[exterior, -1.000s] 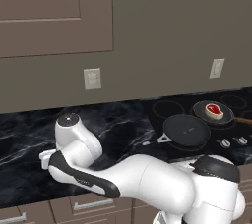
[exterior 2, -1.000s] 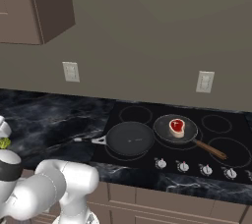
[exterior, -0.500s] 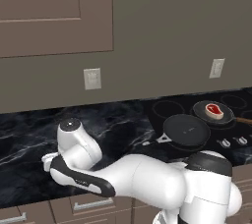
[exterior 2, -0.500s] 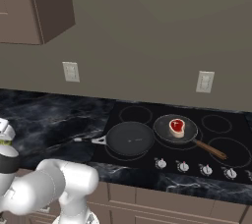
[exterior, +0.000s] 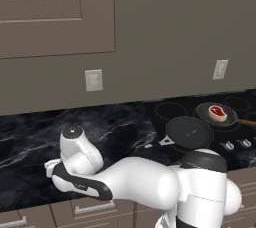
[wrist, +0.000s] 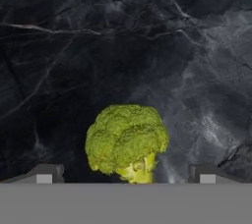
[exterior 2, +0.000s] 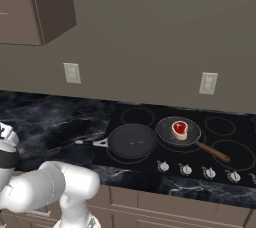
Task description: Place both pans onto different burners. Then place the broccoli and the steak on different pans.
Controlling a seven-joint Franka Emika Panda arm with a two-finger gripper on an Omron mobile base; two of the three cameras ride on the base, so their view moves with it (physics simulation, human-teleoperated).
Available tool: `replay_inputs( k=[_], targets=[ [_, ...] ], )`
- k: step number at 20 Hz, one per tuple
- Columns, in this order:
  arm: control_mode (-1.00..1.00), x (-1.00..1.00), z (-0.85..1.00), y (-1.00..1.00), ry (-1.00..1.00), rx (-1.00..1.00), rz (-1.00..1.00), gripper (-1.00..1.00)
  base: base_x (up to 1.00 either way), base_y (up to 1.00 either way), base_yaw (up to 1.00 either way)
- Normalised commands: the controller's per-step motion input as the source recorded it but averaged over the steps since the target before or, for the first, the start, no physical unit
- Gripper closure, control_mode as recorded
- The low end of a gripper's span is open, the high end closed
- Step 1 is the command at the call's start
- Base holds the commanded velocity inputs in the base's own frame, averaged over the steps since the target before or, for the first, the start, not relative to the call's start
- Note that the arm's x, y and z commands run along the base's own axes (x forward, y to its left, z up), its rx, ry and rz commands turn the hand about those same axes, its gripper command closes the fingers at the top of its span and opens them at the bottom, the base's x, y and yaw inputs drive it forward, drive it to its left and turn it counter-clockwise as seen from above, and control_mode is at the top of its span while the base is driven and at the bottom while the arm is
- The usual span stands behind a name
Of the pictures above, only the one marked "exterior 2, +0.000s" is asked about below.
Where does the white wall socket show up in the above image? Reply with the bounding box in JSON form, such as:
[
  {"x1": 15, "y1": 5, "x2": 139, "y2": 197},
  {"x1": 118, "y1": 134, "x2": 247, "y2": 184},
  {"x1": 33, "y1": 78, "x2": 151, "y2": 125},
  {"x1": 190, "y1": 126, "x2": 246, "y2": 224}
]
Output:
[
  {"x1": 63, "y1": 62, "x2": 82, "y2": 85},
  {"x1": 198, "y1": 71, "x2": 219, "y2": 96}
]

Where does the narrow brown drawer front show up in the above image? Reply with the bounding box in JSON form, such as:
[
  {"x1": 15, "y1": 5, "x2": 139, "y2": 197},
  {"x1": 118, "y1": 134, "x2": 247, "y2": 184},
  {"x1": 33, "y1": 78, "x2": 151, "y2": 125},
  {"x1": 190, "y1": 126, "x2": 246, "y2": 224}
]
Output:
[{"x1": 110, "y1": 186, "x2": 139, "y2": 211}]

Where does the raw red steak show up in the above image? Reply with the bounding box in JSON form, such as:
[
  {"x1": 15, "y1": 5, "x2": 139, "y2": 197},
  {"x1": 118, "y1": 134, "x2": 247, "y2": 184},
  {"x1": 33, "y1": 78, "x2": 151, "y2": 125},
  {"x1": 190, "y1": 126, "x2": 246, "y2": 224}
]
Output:
[{"x1": 171, "y1": 120, "x2": 190, "y2": 141}]

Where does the black glass hob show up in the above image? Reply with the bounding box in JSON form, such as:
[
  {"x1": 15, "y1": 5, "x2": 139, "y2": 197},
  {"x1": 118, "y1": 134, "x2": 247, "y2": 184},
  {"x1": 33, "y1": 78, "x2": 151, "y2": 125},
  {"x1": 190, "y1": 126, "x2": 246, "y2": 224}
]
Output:
[{"x1": 91, "y1": 102, "x2": 256, "y2": 189}]

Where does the wide brown drawer front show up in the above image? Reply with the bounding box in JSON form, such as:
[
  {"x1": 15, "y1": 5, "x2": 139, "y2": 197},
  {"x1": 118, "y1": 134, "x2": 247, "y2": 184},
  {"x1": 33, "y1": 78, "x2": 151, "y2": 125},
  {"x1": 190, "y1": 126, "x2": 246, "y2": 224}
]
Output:
[{"x1": 137, "y1": 190, "x2": 220, "y2": 220}]

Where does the brown cupboard door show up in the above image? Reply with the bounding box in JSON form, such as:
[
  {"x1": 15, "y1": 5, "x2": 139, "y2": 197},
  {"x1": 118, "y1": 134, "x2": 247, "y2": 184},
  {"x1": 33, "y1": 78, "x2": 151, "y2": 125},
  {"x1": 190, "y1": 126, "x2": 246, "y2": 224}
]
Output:
[{"x1": 110, "y1": 209, "x2": 138, "y2": 228}]

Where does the black pan with silver handle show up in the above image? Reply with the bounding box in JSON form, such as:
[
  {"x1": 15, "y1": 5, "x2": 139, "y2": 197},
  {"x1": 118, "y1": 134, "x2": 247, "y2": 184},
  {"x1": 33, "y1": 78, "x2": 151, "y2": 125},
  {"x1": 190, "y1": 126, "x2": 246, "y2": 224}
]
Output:
[{"x1": 74, "y1": 123, "x2": 158, "y2": 160}]

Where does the brown wall cupboard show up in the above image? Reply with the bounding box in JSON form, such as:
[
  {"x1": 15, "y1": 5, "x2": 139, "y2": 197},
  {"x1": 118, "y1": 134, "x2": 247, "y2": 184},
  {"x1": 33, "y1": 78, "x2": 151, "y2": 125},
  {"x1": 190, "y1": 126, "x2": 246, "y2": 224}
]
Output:
[{"x1": 0, "y1": 0, "x2": 78, "y2": 47}]

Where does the grey pan with wooden handle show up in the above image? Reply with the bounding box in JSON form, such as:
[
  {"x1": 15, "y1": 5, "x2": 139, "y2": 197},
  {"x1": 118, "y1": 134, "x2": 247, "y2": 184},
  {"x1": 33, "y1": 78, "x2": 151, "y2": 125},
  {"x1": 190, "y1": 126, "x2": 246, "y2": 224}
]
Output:
[{"x1": 155, "y1": 115, "x2": 232, "y2": 164}]

